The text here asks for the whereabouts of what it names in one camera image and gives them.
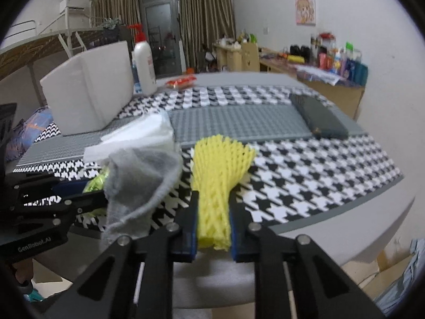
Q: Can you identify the yellow foam fruit net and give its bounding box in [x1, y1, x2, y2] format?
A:
[191, 135, 256, 251]

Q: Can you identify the red snack packet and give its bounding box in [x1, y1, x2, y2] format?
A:
[166, 74, 197, 90]

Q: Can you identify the white air conditioner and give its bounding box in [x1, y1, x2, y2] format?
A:
[59, 0, 89, 12]

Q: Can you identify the olive curtain left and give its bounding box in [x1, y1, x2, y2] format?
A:
[90, 0, 141, 43]

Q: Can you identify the olive curtain right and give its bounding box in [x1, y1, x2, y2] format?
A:
[179, 0, 236, 68]

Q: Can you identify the wooden smiley chair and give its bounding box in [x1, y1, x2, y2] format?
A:
[241, 43, 260, 72]

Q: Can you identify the wooden desk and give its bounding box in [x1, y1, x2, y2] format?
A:
[213, 43, 365, 120]

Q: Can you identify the olive curtain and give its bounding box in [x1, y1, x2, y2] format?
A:
[179, 0, 236, 68]
[90, 0, 141, 43]

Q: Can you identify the dark grey pouch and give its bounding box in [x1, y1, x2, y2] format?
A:
[289, 94, 349, 140]

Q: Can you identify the grey fuzzy cloth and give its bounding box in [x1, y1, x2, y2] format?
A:
[100, 148, 183, 251]

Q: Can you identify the white styrofoam box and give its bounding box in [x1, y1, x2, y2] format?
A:
[40, 41, 134, 135]

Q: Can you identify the white pump bottle red top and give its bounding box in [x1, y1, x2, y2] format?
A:
[127, 24, 157, 96]

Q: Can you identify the anime girl wall poster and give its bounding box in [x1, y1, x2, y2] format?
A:
[295, 0, 316, 26]

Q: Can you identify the blue plaid quilt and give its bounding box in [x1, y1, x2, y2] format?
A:
[5, 106, 53, 163]

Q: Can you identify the white metal bunk bed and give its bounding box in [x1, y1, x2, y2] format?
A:
[0, 6, 134, 107]

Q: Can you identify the houndstooth table mat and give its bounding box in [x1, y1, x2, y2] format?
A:
[12, 84, 405, 236]

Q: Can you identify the glass balcony door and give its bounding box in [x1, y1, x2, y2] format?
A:
[139, 0, 182, 78]

